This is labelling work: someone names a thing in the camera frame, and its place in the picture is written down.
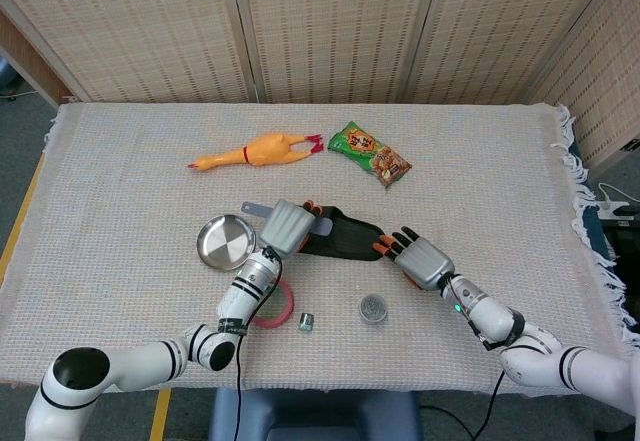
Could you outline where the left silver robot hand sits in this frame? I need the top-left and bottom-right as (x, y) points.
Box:
(257, 199), (324, 261)

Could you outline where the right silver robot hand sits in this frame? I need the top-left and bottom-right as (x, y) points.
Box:
(373, 226), (457, 294)

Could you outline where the black slipper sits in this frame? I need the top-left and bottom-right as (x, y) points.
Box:
(293, 205), (394, 263)

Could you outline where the round steel plate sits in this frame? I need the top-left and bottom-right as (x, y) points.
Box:
(196, 213), (258, 273)

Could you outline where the clear jar of pins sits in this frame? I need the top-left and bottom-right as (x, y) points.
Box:
(358, 294), (389, 325)

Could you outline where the yellow rubber chicken toy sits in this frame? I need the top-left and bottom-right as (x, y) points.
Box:
(187, 132), (325, 170)

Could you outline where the red tape roll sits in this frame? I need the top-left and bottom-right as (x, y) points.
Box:
(249, 280), (295, 331)

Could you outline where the green snack bag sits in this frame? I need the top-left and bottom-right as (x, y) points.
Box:
(327, 120), (413, 189)

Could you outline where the white woven tablecloth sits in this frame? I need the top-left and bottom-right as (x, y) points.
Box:
(0, 102), (640, 398)

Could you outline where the white power strip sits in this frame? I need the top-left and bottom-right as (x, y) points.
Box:
(596, 182), (640, 222)

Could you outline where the woven folding screen panel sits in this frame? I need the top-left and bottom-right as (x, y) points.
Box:
(229, 0), (444, 105)
(0, 0), (251, 104)
(399, 0), (629, 105)
(529, 0), (640, 168)

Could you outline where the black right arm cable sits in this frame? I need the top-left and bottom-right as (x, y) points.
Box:
(446, 276), (507, 441)

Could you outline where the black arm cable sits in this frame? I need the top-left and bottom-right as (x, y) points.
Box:
(233, 246), (285, 441)
(446, 276), (507, 441)

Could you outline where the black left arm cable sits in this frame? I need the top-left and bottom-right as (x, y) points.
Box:
(233, 246), (285, 441)

